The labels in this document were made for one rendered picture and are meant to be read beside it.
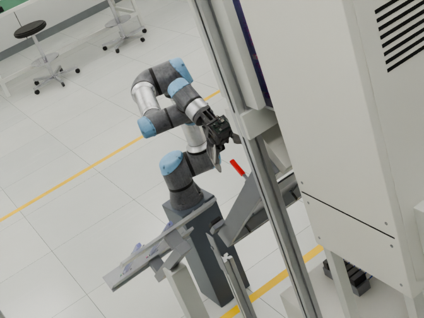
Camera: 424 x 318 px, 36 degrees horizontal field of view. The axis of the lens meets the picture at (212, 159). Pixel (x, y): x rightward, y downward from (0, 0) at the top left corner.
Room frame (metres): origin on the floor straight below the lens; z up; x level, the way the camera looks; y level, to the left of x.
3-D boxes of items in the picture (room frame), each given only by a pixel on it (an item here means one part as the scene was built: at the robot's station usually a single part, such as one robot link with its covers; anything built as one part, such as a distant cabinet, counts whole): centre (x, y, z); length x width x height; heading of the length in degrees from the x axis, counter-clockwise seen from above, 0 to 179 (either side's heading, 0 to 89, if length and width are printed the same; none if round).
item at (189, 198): (2.47, 0.17, 0.60); 0.15 x 0.15 x 0.10
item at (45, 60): (6.52, 1.21, 0.31); 0.53 x 0.50 x 0.62; 112
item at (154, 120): (2.25, 0.15, 1.14); 0.49 x 0.11 x 0.12; 3
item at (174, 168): (2.47, 0.16, 0.72); 0.13 x 0.12 x 0.14; 93
